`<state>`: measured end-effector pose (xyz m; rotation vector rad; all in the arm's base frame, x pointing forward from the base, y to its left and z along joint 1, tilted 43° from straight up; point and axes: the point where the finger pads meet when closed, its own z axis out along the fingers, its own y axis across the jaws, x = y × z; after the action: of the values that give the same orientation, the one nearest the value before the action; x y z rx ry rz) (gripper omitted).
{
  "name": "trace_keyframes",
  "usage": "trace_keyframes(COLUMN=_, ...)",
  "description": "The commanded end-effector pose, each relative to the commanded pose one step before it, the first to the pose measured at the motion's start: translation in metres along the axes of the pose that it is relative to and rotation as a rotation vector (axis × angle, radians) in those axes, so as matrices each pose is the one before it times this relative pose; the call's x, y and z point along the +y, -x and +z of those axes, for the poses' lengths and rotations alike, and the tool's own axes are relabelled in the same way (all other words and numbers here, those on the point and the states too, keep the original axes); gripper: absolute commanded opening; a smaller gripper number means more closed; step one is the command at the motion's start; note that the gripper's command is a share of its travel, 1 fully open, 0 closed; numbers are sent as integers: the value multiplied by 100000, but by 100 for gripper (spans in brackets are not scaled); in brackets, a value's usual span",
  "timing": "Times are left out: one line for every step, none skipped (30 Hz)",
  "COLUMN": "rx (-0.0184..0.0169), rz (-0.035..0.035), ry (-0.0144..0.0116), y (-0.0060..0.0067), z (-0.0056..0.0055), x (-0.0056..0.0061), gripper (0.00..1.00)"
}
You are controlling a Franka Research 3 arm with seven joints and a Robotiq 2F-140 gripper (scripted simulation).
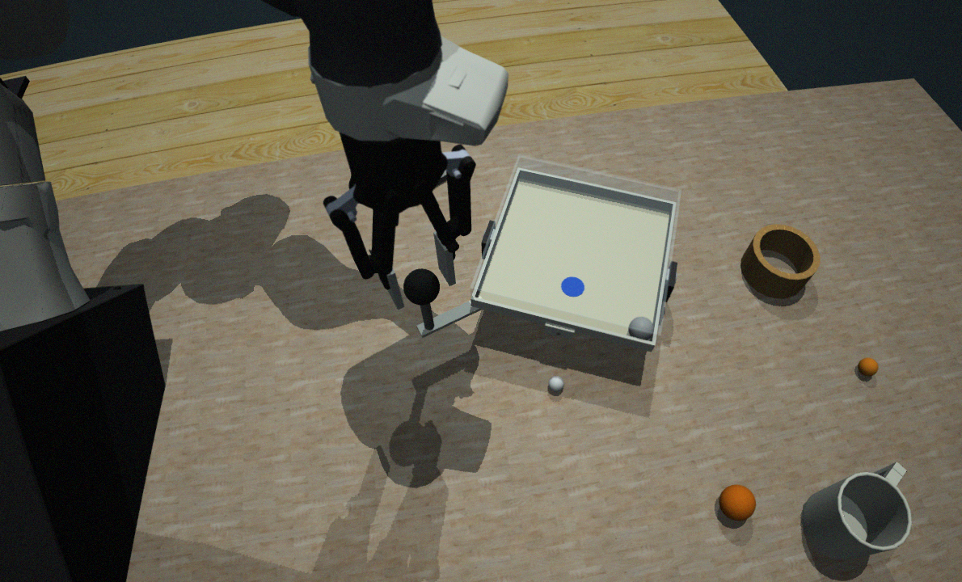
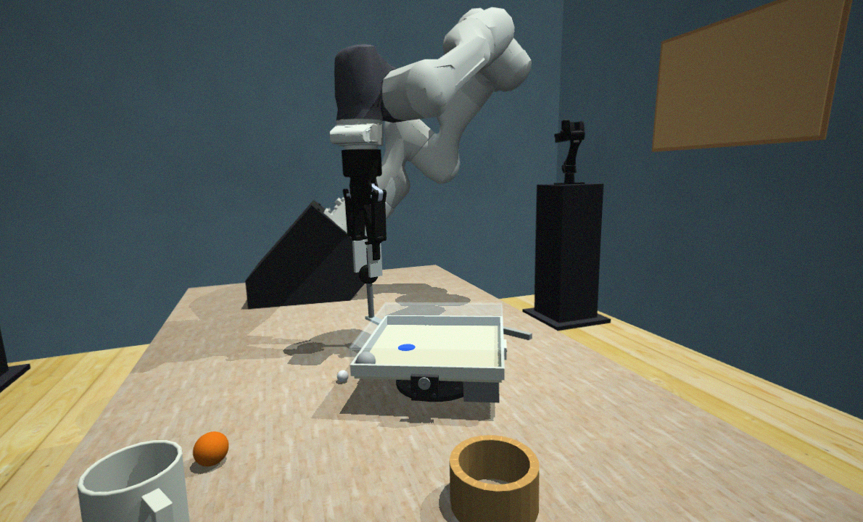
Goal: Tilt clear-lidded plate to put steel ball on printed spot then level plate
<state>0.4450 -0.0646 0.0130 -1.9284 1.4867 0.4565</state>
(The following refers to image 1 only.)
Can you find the dark grey mug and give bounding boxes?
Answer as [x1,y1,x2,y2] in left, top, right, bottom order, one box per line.
[801,462,912,560]

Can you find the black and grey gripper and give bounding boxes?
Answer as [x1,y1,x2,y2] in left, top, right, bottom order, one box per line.
[323,133,476,310]

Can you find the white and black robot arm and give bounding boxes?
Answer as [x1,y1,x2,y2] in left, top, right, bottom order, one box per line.
[0,0,508,331]

